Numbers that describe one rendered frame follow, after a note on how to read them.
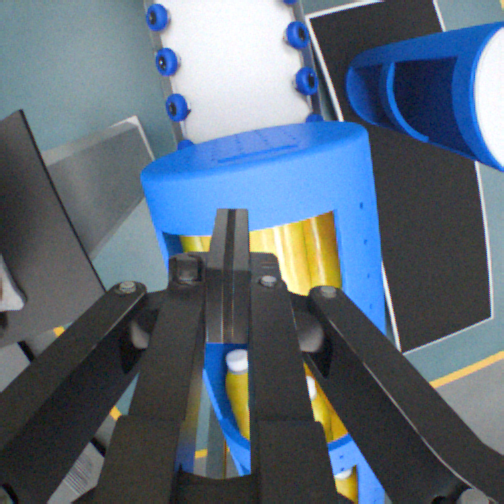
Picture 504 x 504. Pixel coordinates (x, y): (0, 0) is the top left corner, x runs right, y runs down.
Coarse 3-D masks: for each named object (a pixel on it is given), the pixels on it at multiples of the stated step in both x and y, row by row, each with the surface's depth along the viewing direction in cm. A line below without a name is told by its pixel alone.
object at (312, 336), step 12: (252, 252) 17; (264, 252) 17; (252, 264) 16; (264, 264) 16; (276, 264) 16; (252, 276) 15; (276, 276) 15; (300, 300) 13; (300, 312) 13; (300, 324) 13; (312, 324) 13; (300, 336) 13; (312, 336) 13; (324, 336) 13; (312, 348) 13; (324, 348) 13
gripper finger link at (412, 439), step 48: (336, 288) 13; (336, 336) 11; (384, 336) 11; (336, 384) 11; (384, 384) 9; (384, 432) 8; (432, 432) 7; (384, 480) 8; (432, 480) 7; (480, 480) 6
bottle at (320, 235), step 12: (324, 216) 49; (312, 228) 49; (324, 228) 50; (312, 240) 50; (324, 240) 50; (336, 240) 51; (312, 252) 51; (324, 252) 51; (336, 252) 52; (312, 264) 51; (324, 264) 51; (336, 264) 52; (312, 276) 52; (324, 276) 52; (336, 276) 53
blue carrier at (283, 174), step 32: (288, 128) 56; (320, 128) 50; (352, 128) 46; (160, 160) 52; (192, 160) 46; (224, 160) 42; (256, 160) 38; (288, 160) 37; (320, 160) 38; (352, 160) 41; (160, 192) 42; (192, 192) 39; (224, 192) 38; (256, 192) 38; (288, 192) 38; (320, 192) 39; (352, 192) 42; (160, 224) 45; (192, 224) 41; (256, 224) 39; (352, 224) 43; (352, 256) 44; (352, 288) 45; (384, 320) 54; (224, 352) 70; (224, 384) 70; (224, 416) 67; (352, 448) 54
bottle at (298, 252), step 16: (288, 224) 44; (256, 240) 45; (272, 240) 44; (288, 240) 45; (304, 240) 47; (288, 256) 45; (304, 256) 47; (288, 272) 46; (304, 272) 47; (288, 288) 47; (304, 288) 48
